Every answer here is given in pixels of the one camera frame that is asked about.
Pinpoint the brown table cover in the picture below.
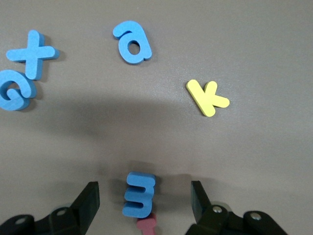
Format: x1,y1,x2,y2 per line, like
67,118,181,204
0,0,313,235

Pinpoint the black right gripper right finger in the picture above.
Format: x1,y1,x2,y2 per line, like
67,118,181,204
185,180,289,235

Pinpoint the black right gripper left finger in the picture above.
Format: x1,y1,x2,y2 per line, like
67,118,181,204
0,181,100,235

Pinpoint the blue foam letter X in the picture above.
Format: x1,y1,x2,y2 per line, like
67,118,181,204
5,29,61,81

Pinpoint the yellow foam letter K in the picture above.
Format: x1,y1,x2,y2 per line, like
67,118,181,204
186,79,230,118

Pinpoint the blue foam letter G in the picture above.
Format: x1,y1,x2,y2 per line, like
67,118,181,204
0,69,38,111

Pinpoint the dark red foam letter J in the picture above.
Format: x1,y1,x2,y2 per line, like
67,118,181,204
135,212,157,235

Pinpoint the blue foam letter a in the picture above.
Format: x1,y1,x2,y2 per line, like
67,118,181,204
112,20,153,65

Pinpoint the blue foam letter E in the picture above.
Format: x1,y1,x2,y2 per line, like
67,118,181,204
122,171,157,219

